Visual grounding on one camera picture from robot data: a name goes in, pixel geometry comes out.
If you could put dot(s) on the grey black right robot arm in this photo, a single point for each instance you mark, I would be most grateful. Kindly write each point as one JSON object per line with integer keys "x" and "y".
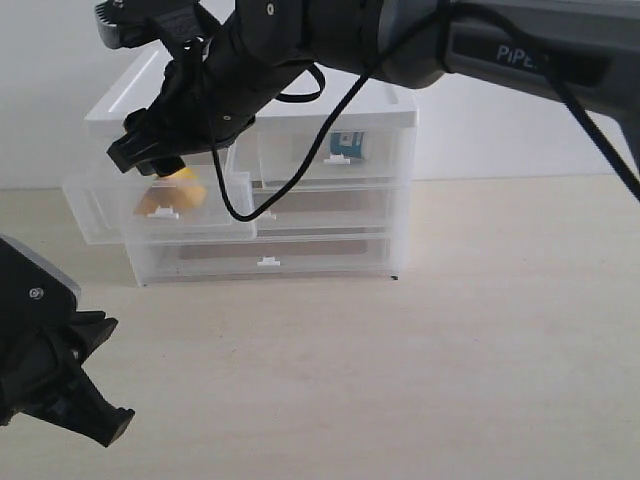
{"x": 583, "y": 54}

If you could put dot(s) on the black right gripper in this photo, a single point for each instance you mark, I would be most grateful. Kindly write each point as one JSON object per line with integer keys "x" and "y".
{"x": 232, "y": 88}

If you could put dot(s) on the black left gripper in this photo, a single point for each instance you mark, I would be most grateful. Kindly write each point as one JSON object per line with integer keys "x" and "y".
{"x": 46, "y": 380}

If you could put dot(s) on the white pill bottle teal label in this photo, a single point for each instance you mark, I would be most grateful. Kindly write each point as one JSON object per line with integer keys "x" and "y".
{"x": 349, "y": 144}

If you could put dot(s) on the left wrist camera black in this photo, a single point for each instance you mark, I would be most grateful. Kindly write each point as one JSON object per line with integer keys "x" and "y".
{"x": 35, "y": 294}

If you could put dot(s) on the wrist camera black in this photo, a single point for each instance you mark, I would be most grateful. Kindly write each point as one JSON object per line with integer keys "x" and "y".
{"x": 134, "y": 23}
{"x": 35, "y": 294}

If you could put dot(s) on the bottom wide clear drawer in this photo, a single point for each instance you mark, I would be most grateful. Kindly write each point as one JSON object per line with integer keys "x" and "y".
{"x": 367, "y": 254}

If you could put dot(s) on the wide clear drawer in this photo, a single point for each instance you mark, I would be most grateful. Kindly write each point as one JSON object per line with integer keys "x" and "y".
{"x": 365, "y": 208}
{"x": 367, "y": 254}

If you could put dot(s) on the white plastic drawer cabinet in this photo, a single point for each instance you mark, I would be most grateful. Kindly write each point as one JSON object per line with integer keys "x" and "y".
{"x": 378, "y": 106}

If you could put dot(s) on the yellow cheese wedge toy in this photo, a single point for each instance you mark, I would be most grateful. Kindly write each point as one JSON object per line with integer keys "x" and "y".
{"x": 180, "y": 192}

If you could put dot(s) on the middle wide clear drawer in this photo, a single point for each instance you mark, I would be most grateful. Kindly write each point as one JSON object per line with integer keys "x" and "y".
{"x": 365, "y": 208}

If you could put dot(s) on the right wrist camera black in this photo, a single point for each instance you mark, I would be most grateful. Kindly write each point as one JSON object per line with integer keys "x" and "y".
{"x": 134, "y": 23}

